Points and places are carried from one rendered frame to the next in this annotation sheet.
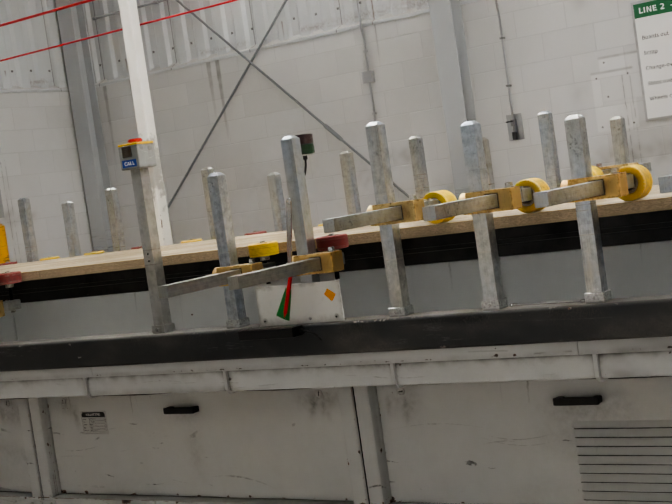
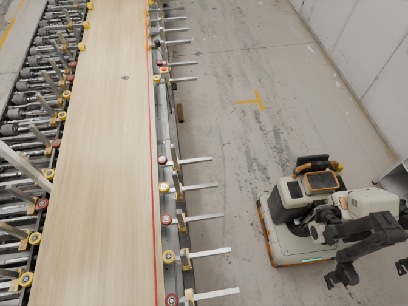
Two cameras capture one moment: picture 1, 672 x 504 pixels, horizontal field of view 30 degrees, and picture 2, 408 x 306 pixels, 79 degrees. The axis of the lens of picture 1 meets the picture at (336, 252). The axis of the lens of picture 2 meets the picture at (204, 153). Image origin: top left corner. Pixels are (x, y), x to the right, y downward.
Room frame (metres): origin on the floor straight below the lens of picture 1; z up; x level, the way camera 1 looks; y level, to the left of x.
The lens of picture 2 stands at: (4.34, 2.04, 2.61)
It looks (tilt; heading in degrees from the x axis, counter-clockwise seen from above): 57 degrees down; 228
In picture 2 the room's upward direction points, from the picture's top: 1 degrees counter-clockwise
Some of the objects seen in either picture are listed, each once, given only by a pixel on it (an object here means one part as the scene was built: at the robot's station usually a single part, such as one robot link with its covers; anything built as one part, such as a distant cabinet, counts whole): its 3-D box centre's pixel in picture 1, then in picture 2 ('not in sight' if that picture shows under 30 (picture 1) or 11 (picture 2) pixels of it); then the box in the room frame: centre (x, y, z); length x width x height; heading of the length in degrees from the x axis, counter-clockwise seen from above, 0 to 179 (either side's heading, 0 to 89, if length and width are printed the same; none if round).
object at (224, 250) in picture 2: not in sight; (199, 254); (4.14, 1.75, 0.80); 0.43 x 0.03 x 0.04; 146
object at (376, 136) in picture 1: (388, 222); (163, 47); (2.98, -0.13, 0.93); 0.04 x 0.04 x 0.48; 56
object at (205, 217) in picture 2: not in sight; (194, 218); (4.00, 1.54, 0.81); 0.43 x 0.03 x 0.04; 146
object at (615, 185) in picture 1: (593, 187); not in sight; (2.69, -0.57, 0.95); 0.14 x 0.06 x 0.05; 56
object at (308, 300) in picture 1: (298, 303); not in sight; (3.12, 0.11, 0.75); 0.26 x 0.01 x 0.10; 56
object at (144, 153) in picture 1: (137, 156); (164, 73); (3.41, 0.50, 1.18); 0.07 x 0.07 x 0.08; 56
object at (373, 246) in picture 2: not in sight; (364, 247); (3.63, 2.34, 1.41); 0.11 x 0.06 x 0.43; 144
